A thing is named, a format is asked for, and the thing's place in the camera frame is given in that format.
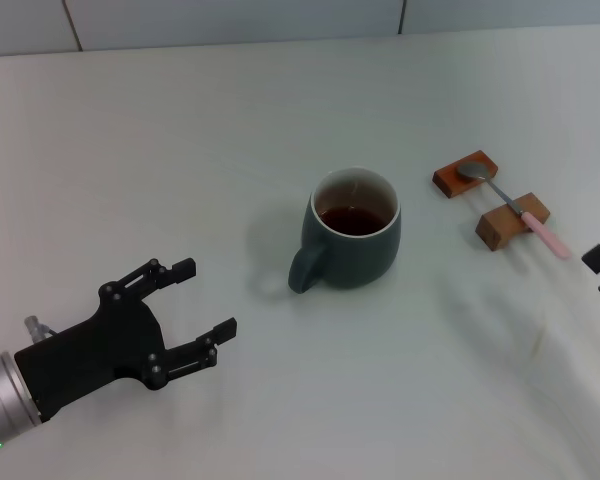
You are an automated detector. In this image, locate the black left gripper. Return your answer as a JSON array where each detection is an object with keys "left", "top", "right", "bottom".
[{"left": 13, "top": 257, "right": 239, "bottom": 424}]

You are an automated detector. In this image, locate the pink handled metal spoon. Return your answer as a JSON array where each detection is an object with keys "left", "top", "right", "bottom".
[{"left": 455, "top": 162, "right": 572, "bottom": 260}]

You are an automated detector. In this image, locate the grey ceramic cup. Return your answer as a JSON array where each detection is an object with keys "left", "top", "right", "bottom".
[{"left": 287, "top": 165, "right": 403, "bottom": 296}]

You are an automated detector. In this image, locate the light brown wooden block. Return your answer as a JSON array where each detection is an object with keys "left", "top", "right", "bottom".
[{"left": 475, "top": 191, "right": 552, "bottom": 252}]

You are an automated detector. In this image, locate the dark brown tea liquid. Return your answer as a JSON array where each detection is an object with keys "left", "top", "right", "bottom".
[{"left": 318, "top": 204, "right": 389, "bottom": 238}]

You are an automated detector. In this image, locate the reddish brown wooden block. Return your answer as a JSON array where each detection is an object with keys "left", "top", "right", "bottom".
[{"left": 432, "top": 149, "right": 500, "bottom": 200}]

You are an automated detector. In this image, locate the silver left gripper cable plug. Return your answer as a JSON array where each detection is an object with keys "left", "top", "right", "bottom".
[{"left": 23, "top": 314, "right": 56, "bottom": 345}]

